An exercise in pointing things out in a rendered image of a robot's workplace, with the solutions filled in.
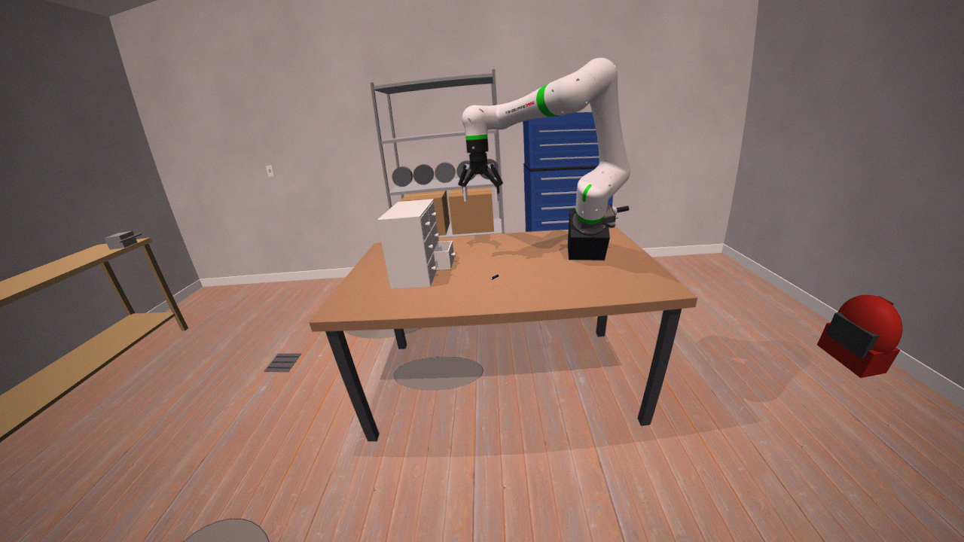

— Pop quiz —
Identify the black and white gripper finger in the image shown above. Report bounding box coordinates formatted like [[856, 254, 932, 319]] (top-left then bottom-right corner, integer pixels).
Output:
[[479, 163, 503, 202], [458, 164, 477, 202]]

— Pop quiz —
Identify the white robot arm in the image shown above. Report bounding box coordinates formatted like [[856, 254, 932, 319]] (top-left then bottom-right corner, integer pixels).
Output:
[[462, 58, 630, 236]]

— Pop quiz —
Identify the white chest of drawers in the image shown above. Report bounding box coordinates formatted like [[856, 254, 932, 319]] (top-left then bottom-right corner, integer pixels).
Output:
[[377, 199, 434, 289]]

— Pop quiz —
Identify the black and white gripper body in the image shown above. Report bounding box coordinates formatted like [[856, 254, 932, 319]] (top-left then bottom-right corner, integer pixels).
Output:
[[469, 153, 488, 175]]

